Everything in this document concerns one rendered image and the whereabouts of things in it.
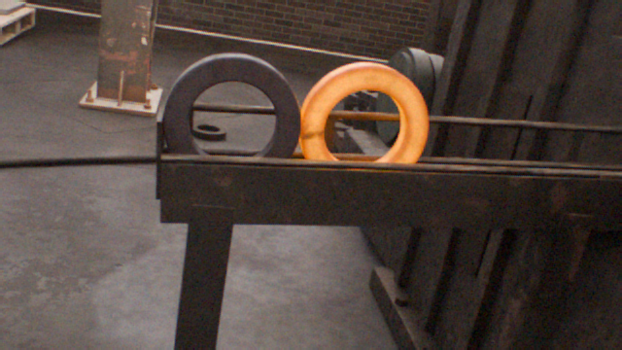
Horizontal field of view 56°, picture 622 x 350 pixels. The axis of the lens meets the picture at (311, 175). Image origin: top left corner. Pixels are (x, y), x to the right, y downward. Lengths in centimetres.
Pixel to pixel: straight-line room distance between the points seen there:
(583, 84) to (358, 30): 605
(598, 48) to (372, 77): 46
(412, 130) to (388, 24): 637
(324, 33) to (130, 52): 398
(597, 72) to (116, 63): 267
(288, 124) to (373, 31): 638
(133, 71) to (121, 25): 24
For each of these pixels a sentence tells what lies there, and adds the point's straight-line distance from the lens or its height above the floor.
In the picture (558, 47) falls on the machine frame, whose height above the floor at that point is 83.
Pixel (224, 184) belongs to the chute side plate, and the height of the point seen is 60.
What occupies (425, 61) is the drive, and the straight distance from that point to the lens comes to 216.
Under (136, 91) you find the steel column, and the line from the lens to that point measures 339.
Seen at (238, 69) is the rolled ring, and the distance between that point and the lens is 78.
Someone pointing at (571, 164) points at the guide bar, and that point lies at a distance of 104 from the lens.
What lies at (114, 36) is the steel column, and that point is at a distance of 335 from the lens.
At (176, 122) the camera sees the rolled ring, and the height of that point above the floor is 67.
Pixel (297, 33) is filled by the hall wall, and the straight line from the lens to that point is 698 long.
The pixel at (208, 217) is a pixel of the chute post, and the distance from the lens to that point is 81.
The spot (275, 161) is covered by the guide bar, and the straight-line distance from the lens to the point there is 80.
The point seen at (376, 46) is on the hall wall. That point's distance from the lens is 720.
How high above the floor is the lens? 89
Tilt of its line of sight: 19 degrees down
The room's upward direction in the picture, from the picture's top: 11 degrees clockwise
